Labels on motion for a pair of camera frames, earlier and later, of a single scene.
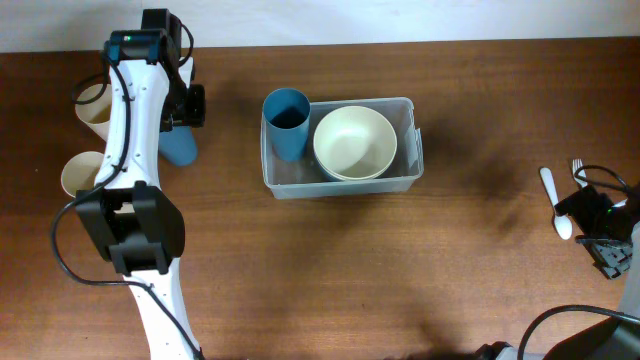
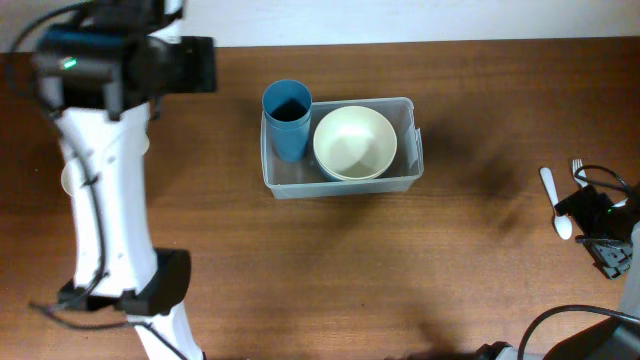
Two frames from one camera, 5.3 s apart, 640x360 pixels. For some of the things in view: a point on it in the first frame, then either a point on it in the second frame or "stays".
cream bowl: (354, 142) stays
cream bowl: (355, 159) stays
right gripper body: (607, 237) stays
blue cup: (178, 145) to (287, 105)
